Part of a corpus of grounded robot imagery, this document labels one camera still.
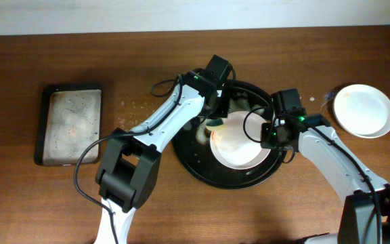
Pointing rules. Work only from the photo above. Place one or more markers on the round black tray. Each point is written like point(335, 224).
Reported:
point(194, 152)

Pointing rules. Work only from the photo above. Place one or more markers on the pink-white plate front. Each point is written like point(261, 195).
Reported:
point(232, 148)

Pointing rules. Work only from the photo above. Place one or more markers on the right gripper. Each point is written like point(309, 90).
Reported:
point(267, 136)

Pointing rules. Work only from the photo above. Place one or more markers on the grey-green plate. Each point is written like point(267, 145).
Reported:
point(366, 128)

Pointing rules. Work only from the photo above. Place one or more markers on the green yellow sponge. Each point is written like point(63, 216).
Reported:
point(214, 124)

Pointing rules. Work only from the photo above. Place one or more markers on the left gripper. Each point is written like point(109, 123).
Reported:
point(219, 110)

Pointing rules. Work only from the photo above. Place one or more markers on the black rectangular soap tray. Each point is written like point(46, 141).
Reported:
point(70, 119)

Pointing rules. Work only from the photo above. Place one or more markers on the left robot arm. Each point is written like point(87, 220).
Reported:
point(128, 171)

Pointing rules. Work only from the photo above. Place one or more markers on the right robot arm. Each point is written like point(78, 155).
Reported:
point(366, 196)

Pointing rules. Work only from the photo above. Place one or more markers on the white plate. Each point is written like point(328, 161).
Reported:
point(361, 101)

